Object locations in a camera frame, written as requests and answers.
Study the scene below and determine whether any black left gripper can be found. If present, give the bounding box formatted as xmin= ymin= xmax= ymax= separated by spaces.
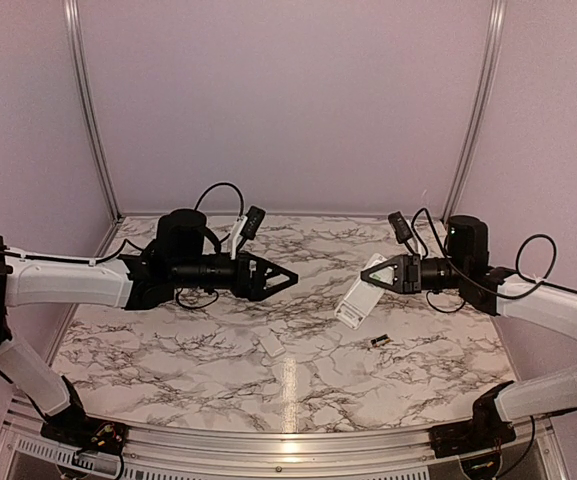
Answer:
xmin=171 ymin=249 xmax=299 ymax=301

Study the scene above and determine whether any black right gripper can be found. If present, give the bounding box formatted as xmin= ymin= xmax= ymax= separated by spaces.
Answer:
xmin=361 ymin=254 xmax=468 ymax=295

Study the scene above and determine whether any white remote control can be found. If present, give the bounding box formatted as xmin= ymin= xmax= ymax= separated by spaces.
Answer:
xmin=334 ymin=274 xmax=385 ymax=330

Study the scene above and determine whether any white battery cover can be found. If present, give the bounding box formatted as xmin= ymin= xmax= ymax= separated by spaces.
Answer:
xmin=256 ymin=334 xmax=285 ymax=358

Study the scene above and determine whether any black AAA battery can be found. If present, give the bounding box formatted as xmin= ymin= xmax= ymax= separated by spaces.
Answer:
xmin=371 ymin=335 xmax=391 ymax=348

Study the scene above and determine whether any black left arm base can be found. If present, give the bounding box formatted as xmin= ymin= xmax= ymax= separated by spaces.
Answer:
xmin=41 ymin=376 xmax=128 ymax=456

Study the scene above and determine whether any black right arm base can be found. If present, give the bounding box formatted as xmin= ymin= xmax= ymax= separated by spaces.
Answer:
xmin=429 ymin=381 xmax=516 ymax=458

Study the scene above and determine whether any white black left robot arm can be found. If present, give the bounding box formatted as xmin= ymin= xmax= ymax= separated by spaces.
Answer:
xmin=0 ymin=207 xmax=298 ymax=445

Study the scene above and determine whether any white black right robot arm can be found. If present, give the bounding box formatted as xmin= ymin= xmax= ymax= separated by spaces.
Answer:
xmin=360 ymin=215 xmax=577 ymax=448

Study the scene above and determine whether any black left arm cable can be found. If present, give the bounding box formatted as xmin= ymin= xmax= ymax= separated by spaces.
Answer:
xmin=193 ymin=181 xmax=247 ymax=221

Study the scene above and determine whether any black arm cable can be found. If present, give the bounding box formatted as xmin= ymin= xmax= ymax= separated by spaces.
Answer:
xmin=193 ymin=181 xmax=247 ymax=221
xmin=410 ymin=207 xmax=577 ymax=314

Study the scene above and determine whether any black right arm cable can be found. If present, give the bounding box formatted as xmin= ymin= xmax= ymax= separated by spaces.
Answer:
xmin=410 ymin=207 xmax=577 ymax=314

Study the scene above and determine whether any aluminium right corner post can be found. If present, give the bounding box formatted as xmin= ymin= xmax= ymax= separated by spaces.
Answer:
xmin=441 ymin=0 xmax=508 ymax=221

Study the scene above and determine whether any aluminium corner post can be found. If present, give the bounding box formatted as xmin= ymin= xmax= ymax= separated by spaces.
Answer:
xmin=441 ymin=0 xmax=508 ymax=221
xmin=63 ymin=0 xmax=122 ymax=223

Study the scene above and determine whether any aluminium left corner post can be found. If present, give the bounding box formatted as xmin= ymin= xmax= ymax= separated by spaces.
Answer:
xmin=63 ymin=0 xmax=122 ymax=223

